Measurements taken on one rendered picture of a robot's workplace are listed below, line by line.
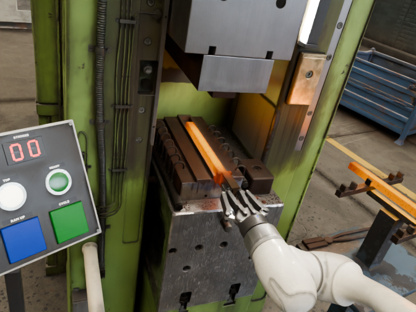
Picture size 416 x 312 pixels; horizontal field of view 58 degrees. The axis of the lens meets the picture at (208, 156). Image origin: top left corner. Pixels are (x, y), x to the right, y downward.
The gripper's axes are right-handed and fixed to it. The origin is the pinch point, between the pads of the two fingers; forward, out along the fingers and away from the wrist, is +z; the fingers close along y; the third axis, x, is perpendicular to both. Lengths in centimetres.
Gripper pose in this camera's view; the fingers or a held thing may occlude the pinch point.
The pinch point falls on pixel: (228, 185)
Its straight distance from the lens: 109.8
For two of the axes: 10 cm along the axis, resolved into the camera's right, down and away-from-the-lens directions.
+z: -3.3, -5.5, 7.7
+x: 1.8, -8.4, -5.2
